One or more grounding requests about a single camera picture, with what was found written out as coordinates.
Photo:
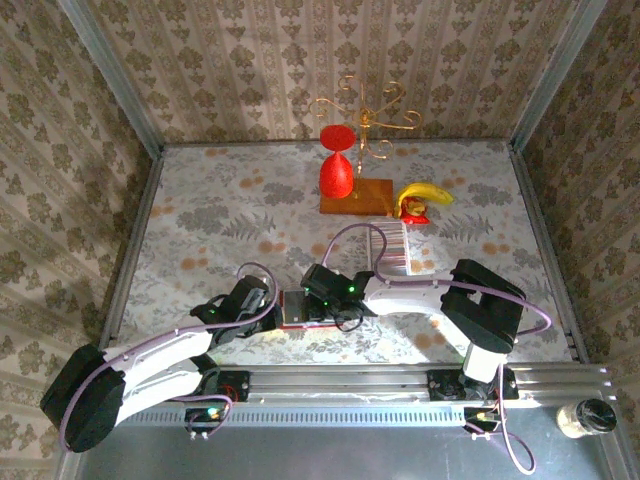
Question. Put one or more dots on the red hourglass-shaped ornament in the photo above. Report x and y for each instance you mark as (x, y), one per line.
(336, 175)

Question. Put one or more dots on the red yellow toy figure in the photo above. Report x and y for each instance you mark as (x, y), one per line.
(412, 211)

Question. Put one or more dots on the aluminium corner post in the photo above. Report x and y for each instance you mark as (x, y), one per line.
(114, 75)
(556, 75)

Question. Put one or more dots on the small connector board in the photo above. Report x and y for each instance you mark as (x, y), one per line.
(475, 416)
(200, 415)

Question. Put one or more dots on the white card tray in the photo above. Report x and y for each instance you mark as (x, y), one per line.
(409, 260)

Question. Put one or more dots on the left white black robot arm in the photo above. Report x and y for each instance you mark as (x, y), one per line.
(160, 350)

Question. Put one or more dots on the aluminium mounting rail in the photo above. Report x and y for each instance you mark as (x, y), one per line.
(340, 382)

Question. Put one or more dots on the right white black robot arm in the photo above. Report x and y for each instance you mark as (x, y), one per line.
(410, 297)

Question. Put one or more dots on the stack of credit cards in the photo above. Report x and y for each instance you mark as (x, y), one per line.
(395, 247)

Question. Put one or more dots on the aluminium table side rail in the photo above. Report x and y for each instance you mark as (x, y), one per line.
(534, 210)
(142, 215)

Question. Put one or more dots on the glass jar black lid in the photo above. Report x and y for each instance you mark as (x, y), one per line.
(595, 416)

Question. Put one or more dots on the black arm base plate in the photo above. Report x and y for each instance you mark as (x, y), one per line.
(237, 387)
(440, 386)

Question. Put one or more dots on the yellow banana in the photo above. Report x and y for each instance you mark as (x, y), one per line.
(425, 192)

